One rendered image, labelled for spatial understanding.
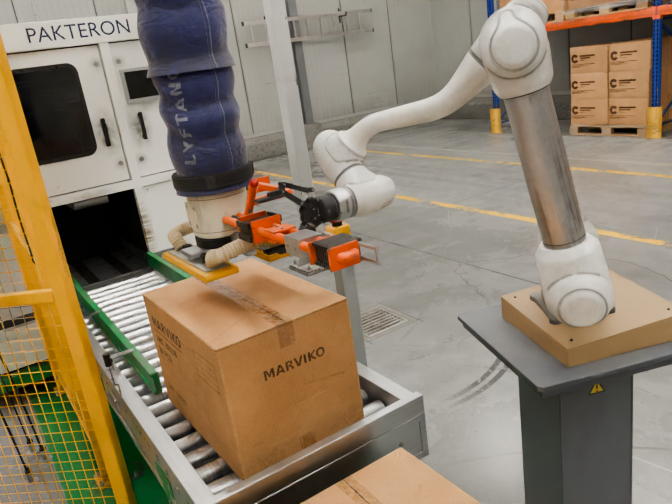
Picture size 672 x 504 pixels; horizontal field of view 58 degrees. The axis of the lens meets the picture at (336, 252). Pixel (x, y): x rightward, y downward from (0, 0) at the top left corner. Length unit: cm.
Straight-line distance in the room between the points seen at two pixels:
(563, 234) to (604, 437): 71
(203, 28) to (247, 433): 104
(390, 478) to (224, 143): 98
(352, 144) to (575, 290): 71
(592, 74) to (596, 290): 811
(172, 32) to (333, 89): 1046
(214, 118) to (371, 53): 1099
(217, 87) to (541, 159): 83
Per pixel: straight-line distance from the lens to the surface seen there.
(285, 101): 465
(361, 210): 168
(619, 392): 194
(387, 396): 194
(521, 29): 135
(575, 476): 201
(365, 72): 1248
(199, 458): 192
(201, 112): 166
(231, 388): 160
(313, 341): 167
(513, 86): 140
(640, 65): 915
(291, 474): 169
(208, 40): 167
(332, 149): 175
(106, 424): 229
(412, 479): 167
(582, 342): 170
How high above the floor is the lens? 159
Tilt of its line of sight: 18 degrees down
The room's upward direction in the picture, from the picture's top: 8 degrees counter-clockwise
